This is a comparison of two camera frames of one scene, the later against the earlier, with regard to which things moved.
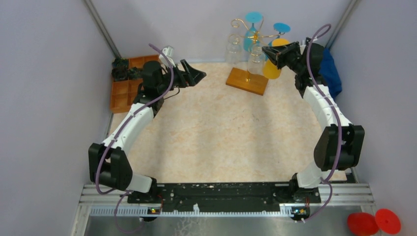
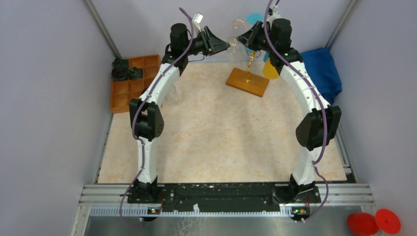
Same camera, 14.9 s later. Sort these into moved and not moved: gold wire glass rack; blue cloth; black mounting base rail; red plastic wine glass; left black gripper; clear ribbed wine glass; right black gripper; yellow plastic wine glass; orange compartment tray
Moved: clear ribbed wine glass; right black gripper; left black gripper
Not moved: orange compartment tray; blue cloth; black mounting base rail; red plastic wine glass; yellow plastic wine glass; gold wire glass rack
